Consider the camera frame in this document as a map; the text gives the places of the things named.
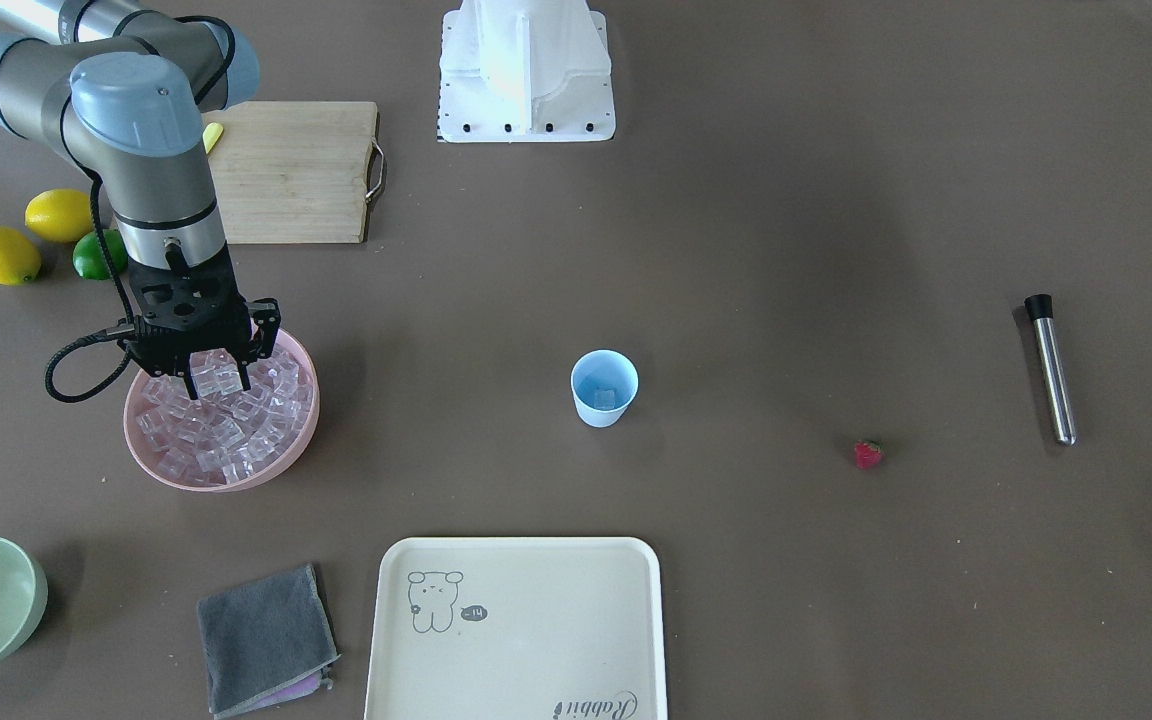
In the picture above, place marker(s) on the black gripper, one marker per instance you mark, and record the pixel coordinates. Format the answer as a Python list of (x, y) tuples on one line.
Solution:
[(267, 331)]

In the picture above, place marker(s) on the clear ice cube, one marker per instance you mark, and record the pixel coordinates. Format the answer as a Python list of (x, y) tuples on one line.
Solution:
[(215, 374)]

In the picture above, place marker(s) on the light blue cup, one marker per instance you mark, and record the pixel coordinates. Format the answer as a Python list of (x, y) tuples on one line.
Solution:
[(603, 383)]

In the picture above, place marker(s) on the red strawberry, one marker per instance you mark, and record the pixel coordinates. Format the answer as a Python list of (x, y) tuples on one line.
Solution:
[(867, 453)]

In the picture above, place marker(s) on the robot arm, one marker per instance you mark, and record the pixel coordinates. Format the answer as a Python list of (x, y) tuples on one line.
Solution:
[(120, 91)]

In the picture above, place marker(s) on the pink bowl of ice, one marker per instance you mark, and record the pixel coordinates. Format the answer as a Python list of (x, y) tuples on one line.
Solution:
[(236, 441)]

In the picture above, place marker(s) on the green lime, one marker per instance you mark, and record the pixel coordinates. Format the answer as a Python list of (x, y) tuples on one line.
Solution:
[(88, 259)]

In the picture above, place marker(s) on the wooden cutting board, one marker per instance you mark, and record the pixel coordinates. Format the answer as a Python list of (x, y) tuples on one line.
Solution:
[(296, 171)]

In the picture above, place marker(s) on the whole yellow lemon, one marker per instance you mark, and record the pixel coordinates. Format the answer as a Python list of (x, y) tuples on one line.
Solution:
[(20, 260), (62, 215)]

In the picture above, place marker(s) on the yellow plastic knife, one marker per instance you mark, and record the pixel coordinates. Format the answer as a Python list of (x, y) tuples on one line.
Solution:
[(211, 135)]

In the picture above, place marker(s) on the grey folded cloth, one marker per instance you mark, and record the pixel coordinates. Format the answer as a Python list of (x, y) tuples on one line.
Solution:
[(266, 642)]

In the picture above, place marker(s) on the cream rabbit tray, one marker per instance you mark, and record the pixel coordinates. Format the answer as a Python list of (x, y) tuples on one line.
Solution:
[(518, 628)]

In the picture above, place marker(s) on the steel muddler black tip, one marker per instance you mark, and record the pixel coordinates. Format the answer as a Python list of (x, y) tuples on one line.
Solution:
[(1040, 313)]

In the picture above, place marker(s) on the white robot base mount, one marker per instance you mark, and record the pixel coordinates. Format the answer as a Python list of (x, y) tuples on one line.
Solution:
[(525, 72)]

